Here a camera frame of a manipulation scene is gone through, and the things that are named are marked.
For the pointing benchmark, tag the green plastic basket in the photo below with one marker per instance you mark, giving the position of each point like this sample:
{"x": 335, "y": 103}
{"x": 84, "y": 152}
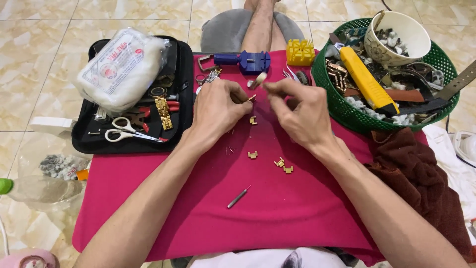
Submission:
{"x": 334, "y": 108}

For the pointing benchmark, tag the gold watch band link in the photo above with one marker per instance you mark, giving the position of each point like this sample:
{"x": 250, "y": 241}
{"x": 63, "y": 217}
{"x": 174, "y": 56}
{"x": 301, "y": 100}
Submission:
{"x": 252, "y": 98}

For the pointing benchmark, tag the floral ceramic bowl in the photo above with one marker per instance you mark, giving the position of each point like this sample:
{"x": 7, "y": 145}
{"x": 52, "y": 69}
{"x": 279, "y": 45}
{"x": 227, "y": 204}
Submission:
{"x": 412, "y": 33}

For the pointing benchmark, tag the person's right hand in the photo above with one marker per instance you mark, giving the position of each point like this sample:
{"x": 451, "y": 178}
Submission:
{"x": 308, "y": 115}

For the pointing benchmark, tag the silver mesh watch band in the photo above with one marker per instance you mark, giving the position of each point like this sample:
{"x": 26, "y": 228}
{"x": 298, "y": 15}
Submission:
{"x": 212, "y": 76}

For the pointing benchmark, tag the person's white shirt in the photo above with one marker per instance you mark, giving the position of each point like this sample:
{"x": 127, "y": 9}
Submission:
{"x": 253, "y": 258}

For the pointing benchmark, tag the yellow watch holder block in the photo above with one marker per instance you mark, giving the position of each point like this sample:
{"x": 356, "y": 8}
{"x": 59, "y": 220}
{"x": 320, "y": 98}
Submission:
{"x": 300, "y": 53}

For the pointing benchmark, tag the white cotton piece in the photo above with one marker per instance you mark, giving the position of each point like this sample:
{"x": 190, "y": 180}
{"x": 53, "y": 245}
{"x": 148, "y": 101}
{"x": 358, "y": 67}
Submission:
{"x": 258, "y": 80}

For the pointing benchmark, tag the pink round object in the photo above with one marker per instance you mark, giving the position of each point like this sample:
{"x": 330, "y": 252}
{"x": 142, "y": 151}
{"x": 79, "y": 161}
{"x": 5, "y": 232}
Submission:
{"x": 26, "y": 258}

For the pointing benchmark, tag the copper watch band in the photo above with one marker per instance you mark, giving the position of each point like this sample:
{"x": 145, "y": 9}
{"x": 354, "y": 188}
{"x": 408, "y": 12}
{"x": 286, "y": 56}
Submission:
{"x": 337, "y": 76}

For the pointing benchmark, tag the person's left hand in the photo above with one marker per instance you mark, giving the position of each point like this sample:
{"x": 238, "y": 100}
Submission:
{"x": 212, "y": 111}

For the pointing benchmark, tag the white plastic box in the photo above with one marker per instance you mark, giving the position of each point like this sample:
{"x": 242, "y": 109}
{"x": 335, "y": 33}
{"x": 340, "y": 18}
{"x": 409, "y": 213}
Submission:
{"x": 52, "y": 125}

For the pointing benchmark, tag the yellow utility knife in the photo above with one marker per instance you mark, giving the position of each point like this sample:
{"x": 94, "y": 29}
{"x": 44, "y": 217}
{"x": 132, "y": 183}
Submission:
{"x": 366, "y": 80}

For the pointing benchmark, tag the gold watch band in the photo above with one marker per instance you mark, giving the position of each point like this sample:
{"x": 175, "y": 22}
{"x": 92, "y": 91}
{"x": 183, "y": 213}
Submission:
{"x": 163, "y": 111}

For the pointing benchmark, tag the clear bottle with green cap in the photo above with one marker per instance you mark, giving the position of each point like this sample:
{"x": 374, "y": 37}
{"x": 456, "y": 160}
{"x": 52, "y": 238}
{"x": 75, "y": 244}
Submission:
{"x": 44, "y": 190}

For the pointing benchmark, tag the bag of white cotton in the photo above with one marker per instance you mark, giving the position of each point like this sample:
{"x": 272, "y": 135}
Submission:
{"x": 119, "y": 70}

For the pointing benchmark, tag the plastic bag of grey bits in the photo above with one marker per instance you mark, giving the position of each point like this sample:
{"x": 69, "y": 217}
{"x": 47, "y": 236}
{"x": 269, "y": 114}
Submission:
{"x": 59, "y": 165}

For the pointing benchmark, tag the black tool case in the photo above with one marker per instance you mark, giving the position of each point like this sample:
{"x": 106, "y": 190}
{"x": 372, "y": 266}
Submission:
{"x": 93, "y": 143}

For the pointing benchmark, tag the white round device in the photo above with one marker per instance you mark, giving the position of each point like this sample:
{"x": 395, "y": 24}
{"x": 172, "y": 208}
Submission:
{"x": 466, "y": 147}

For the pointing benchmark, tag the small orange packet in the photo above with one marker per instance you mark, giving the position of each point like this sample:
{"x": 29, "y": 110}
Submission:
{"x": 83, "y": 174}

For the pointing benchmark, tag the magenta cloth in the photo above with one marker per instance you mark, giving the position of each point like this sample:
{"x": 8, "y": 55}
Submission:
{"x": 238, "y": 230}

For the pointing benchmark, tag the round dark watch part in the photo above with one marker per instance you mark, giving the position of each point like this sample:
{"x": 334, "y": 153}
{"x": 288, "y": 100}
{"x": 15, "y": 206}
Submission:
{"x": 304, "y": 77}

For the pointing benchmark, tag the brown towel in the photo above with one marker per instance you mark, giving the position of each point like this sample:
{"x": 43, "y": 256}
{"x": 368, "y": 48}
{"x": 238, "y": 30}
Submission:
{"x": 416, "y": 178}

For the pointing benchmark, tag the metal tweezers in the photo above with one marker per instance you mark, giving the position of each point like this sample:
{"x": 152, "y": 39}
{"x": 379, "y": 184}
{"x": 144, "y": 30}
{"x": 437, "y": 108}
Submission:
{"x": 290, "y": 73}

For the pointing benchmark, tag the person's leg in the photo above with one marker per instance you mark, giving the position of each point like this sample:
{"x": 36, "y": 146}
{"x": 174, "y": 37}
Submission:
{"x": 260, "y": 26}

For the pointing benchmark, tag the white cloth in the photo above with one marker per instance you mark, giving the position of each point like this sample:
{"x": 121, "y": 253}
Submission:
{"x": 446, "y": 156}

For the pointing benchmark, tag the metal pin punch tool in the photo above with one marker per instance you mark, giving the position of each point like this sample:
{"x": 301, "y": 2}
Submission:
{"x": 238, "y": 198}

